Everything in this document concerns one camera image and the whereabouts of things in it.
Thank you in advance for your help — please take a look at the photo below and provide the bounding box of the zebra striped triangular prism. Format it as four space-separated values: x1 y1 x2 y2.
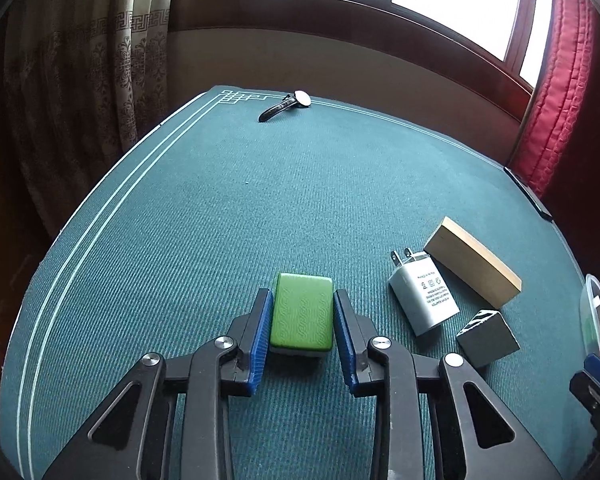
456 310 520 368

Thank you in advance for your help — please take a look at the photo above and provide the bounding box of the white usb wall charger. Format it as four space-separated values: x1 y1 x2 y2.
388 248 460 337

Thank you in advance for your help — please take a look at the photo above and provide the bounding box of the long light wooden block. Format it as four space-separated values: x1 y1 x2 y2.
424 217 522 309

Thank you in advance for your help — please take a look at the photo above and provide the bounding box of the green and white tile block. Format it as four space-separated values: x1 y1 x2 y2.
270 273 334 358

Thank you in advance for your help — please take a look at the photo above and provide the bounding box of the clear plastic bowl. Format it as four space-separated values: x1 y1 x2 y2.
580 274 600 357

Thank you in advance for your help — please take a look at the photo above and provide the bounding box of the black remote control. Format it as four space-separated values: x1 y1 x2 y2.
503 166 553 222

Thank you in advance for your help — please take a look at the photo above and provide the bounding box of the teal table cloth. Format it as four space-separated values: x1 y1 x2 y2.
0 87 594 479

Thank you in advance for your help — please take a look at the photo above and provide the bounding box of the red curtain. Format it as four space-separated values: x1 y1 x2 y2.
507 0 600 201

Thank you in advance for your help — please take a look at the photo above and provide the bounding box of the wooden framed window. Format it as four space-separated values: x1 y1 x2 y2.
168 0 556 122

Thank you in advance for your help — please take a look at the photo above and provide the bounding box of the beige patterned curtain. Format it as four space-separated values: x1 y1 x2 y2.
5 0 171 235

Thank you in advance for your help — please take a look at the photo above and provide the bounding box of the wristwatch with black strap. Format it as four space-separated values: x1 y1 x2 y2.
258 90 312 122

